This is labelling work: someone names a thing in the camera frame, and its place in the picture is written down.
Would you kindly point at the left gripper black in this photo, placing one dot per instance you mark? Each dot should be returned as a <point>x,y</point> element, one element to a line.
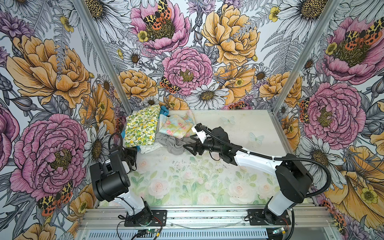
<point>132,150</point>

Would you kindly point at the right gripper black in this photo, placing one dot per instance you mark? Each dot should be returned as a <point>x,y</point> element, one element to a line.
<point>199,143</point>

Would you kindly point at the teal cloth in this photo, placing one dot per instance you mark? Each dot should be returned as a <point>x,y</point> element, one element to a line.
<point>164,111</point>

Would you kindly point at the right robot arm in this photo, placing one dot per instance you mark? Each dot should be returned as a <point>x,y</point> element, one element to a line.
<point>293,179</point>

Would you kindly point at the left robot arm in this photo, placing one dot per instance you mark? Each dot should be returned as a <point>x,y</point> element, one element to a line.
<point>111,183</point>

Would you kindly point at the white cloth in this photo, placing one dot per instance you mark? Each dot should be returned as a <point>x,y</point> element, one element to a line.
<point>151,148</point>

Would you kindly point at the lemon print cloth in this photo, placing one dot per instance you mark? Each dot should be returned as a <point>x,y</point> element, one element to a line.
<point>141,127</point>

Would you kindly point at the pastel watercolor cloth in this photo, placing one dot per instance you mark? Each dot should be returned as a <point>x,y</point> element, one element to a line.
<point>177,126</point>

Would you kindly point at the grey cloth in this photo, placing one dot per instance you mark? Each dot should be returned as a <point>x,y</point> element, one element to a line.
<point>173,145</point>

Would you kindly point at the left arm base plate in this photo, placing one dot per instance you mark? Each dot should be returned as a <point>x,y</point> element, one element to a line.
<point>157,218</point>

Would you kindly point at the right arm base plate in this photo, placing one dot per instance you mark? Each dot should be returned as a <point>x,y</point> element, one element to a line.
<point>261,217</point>

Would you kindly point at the aluminium frame post right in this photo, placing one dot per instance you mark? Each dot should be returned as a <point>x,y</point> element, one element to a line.
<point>319,28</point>

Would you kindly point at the aluminium frame post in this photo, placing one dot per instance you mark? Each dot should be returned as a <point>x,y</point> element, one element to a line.
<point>319,28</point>
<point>93,33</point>

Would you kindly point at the white vented cable duct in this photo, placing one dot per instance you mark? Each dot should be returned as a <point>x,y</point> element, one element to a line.
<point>183,234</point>

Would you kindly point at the aluminium front rail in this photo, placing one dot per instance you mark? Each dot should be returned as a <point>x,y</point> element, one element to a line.
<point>306,215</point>

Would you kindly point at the aluminium frame post left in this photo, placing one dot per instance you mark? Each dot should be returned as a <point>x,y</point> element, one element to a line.
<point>93,33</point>

